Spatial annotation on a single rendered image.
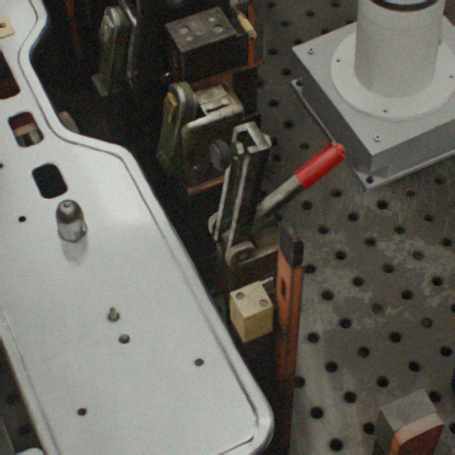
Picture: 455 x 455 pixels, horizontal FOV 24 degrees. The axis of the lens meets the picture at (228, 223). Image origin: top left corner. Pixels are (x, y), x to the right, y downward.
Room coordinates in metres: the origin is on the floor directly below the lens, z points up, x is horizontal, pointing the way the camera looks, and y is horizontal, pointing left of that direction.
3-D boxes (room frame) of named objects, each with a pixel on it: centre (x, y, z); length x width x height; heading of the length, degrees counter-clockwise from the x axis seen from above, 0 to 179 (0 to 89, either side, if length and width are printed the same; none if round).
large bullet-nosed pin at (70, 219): (0.69, 0.18, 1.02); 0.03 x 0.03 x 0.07
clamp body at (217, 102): (0.82, 0.02, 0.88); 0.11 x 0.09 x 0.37; 114
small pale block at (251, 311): (0.56, -0.02, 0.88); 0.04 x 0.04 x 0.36; 24
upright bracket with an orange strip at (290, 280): (0.55, -0.06, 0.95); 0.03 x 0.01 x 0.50; 24
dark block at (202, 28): (0.89, 0.03, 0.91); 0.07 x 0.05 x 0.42; 114
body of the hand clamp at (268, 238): (0.65, -0.03, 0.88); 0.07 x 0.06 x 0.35; 114
